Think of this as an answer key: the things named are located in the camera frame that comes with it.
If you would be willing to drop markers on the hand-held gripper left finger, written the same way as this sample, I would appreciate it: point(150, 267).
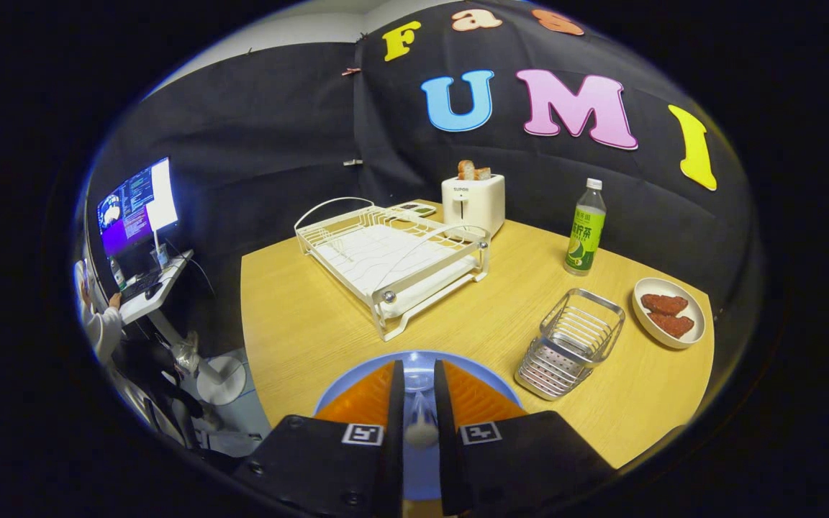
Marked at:
point(394, 403)

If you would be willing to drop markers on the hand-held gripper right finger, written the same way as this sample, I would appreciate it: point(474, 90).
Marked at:
point(443, 403)

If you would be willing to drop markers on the blue plate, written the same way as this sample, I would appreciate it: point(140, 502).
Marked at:
point(422, 367)

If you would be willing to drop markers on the white plate with meat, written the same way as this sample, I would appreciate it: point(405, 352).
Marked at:
point(688, 288)

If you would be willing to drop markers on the white divided snack tray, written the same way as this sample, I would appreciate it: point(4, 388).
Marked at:
point(414, 209)

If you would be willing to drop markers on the white toaster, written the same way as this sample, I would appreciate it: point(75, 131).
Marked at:
point(476, 205)

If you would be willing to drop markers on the green tea bottle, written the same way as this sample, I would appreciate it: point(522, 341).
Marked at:
point(585, 237)

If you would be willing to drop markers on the toasted bread slice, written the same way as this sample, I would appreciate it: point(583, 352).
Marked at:
point(465, 170)
point(483, 173)

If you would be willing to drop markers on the red meat piece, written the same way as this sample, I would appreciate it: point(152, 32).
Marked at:
point(664, 304)
point(672, 325)

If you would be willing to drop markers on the black office chair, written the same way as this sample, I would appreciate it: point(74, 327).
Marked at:
point(148, 374)

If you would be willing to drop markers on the white standing desk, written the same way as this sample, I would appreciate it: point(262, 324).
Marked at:
point(170, 277)

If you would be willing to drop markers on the black computer mouse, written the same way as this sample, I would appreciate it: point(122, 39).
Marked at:
point(153, 291)

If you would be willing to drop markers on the black keyboard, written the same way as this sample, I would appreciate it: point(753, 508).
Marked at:
point(137, 285)

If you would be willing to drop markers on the small bottle on desk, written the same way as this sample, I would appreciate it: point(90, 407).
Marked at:
point(118, 275)

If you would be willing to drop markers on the black backdrop cloth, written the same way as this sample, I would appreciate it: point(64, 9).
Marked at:
point(263, 122)

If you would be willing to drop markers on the computer monitor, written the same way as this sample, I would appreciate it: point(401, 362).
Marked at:
point(134, 208)

